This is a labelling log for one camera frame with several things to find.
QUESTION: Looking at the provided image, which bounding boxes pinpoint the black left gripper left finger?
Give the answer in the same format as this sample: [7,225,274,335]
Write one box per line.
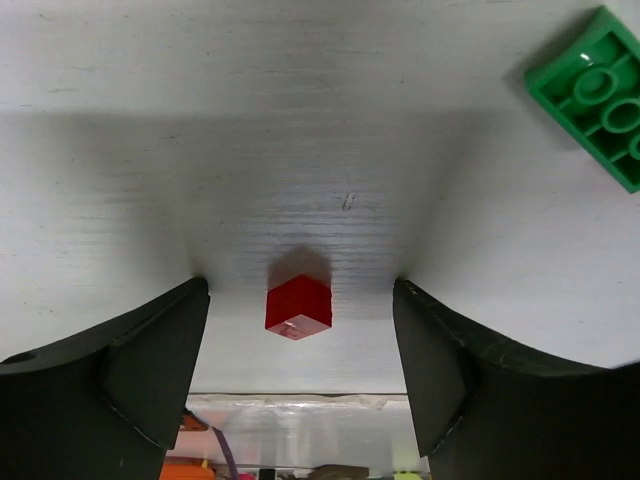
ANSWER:
[1,278,210,479]

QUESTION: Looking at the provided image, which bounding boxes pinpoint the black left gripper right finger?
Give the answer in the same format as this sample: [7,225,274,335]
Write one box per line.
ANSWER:
[393,279,639,479]

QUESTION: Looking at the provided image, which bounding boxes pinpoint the small red lego brick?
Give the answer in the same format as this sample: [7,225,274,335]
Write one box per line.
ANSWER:
[265,275,333,341]

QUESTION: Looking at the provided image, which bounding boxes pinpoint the green two-stud lego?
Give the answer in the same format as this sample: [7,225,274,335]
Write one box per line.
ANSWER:
[525,6,639,193]

